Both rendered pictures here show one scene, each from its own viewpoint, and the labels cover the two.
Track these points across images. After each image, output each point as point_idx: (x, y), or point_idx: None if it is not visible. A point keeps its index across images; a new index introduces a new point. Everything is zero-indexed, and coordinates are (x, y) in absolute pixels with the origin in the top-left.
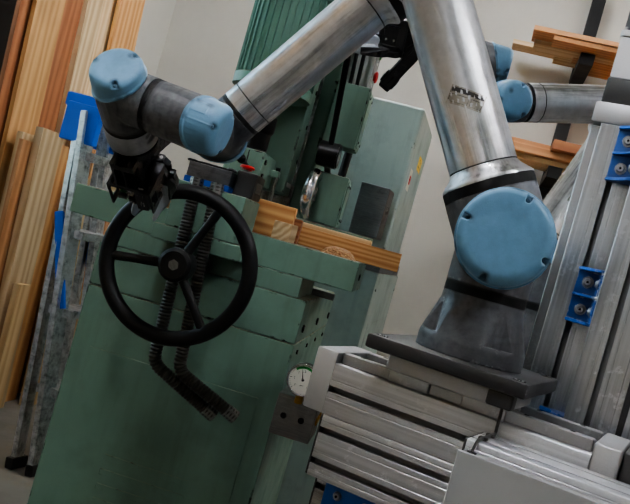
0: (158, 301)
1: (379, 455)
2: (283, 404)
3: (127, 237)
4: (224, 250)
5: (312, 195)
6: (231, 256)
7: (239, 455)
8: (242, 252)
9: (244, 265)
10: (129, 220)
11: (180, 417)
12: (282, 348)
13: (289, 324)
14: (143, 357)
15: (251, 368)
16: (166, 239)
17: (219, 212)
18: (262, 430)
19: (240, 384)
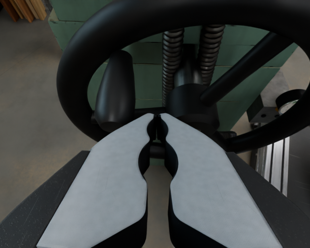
0: (141, 62)
1: None
2: (265, 111)
3: (75, 8)
4: (240, 36)
5: None
6: (250, 42)
7: (222, 123)
8: None
9: None
10: (88, 84)
11: None
12: (267, 72)
13: (282, 54)
14: (143, 96)
15: (235, 88)
16: (144, 41)
17: (296, 42)
18: (239, 113)
19: (224, 97)
